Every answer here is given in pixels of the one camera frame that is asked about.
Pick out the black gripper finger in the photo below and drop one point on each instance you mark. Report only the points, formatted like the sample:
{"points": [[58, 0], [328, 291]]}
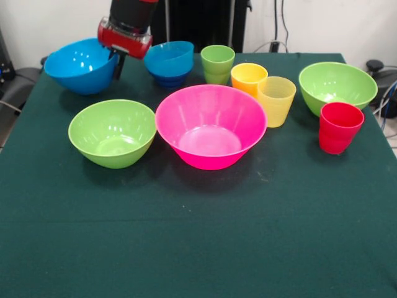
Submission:
{"points": [[119, 66], [111, 53]]}

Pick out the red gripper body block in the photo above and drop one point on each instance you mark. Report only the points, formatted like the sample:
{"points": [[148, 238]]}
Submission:
{"points": [[124, 42]]}

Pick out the large blue plastic bowl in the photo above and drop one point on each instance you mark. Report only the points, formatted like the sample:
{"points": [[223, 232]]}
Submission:
{"points": [[77, 71]]}

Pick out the small light blue bowl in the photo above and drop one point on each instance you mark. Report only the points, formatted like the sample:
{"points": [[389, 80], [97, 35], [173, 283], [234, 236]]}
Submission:
{"points": [[169, 60]]}

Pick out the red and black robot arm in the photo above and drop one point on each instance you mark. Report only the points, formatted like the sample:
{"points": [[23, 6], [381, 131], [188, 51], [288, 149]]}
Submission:
{"points": [[133, 14]]}

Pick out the small dark blue bowl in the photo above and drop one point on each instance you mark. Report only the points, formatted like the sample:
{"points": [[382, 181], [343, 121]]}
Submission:
{"points": [[169, 80]]}

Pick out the green plastic bowl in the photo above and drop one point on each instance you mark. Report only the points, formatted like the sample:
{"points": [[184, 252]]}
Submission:
{"points": [[338, 87], [112, 136]]}

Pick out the green plastic cup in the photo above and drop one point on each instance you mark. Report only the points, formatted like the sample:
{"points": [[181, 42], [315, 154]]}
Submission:
{"points": [[217, 62]]}

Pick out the large pink plastic bowl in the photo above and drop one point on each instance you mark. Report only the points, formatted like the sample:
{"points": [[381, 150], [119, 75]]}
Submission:
{"points": [[211, 133]]}

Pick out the orange-yellow plastic cup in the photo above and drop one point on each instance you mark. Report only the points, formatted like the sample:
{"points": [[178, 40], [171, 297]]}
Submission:
{"points": [[246, 77]]}

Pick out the pale yellow translucent cup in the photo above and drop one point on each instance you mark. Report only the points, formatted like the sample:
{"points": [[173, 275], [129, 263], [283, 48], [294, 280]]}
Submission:
{"points": [[276, 105]]}

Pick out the dark green tablecloth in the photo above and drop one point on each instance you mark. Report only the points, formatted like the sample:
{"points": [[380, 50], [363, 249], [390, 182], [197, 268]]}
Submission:
{"points": [[198, 232]]}

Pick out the red plastic cup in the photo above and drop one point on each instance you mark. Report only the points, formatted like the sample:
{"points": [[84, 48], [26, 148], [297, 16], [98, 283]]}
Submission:
{"points": [[339, 133]]}

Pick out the grey pedestal foot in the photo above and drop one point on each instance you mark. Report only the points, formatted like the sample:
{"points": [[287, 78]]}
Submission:
{"points": [[384, 77], [21, 83]]}

